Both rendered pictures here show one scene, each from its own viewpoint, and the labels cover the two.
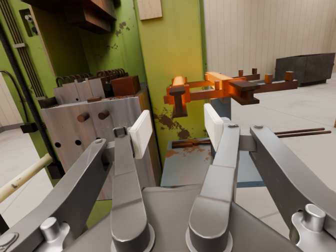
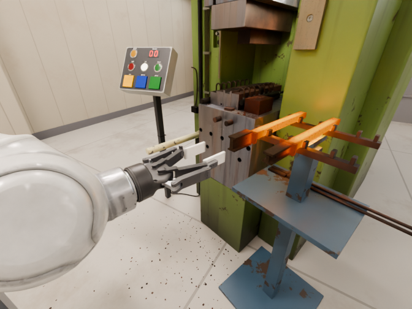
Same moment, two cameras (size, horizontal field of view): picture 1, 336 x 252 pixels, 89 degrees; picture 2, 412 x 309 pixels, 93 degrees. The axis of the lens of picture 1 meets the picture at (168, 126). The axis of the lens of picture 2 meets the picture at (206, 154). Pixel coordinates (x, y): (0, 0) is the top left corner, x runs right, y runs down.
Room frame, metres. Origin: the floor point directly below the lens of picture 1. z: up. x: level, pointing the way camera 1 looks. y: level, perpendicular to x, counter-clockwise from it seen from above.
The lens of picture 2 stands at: (-0.15, -0.31, 1.18)
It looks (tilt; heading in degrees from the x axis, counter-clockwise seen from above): 28 degrees down; 42
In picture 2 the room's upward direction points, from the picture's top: straight up
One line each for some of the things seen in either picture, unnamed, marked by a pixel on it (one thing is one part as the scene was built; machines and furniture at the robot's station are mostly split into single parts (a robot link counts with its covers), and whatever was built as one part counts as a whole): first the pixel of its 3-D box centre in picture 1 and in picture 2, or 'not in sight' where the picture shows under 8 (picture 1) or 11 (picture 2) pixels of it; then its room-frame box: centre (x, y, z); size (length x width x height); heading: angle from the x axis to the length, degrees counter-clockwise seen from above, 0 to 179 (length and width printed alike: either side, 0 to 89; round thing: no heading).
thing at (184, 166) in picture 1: (220, 156); (295, 197); (0.52, -0.17, 0.67); 0.40 x 0.30 x 0.02; 82
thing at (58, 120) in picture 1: (122, 130); (251, 137); (0.90, 0.26, 0.69); 0.56 x 0.38 x 0.45; 175
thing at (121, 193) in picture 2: not in sight; (115, 192); (-0.05, 0.01, 0.95); 0.09 x 0.06 x 0.09; 84
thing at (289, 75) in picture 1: (260, 74); (357, 144); (0.51, -0.29, 0.94); 0.23 x 0.06 x 0.02; 172
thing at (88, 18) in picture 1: (91, 21); (260, 37); (0.94, 0.28, 1.24); 0.30 x 0.07 x 0.06; 175
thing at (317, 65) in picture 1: (301, 70); not in sight; (4.59, -3.73, 0.35); 1.00 x 0.83 x 0.71; 10
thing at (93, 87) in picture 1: (99, 84); (247, 93); (0.90, 0.31, 0.96); 0.42 x 0.20 x 0.09; 175
